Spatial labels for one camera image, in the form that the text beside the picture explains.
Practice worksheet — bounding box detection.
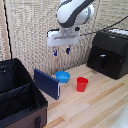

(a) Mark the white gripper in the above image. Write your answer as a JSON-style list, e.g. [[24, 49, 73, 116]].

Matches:
[[46, 28, 81, 57]]

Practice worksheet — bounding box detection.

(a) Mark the black air fryer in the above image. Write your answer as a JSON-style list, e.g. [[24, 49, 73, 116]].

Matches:
[[86, 28, 128, 81]]

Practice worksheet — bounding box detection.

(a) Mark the blue plastic bowl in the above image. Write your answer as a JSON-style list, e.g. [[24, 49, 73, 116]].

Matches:
[[54, 70, 72, 84]]

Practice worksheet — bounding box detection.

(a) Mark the dark blue book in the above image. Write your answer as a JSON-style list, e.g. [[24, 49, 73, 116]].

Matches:
[[33, 68, 62, 101]]

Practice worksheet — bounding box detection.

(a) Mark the red plastic cup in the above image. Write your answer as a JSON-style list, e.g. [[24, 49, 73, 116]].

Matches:
[[76, 76, 90, 93]]

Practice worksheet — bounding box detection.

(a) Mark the black fabric storage box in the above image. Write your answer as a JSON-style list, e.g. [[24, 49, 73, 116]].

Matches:
[[0, 58, 50, 128]]

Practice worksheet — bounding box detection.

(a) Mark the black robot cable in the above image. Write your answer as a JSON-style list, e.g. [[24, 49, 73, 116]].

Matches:
[[79, 16, 128, 36]]

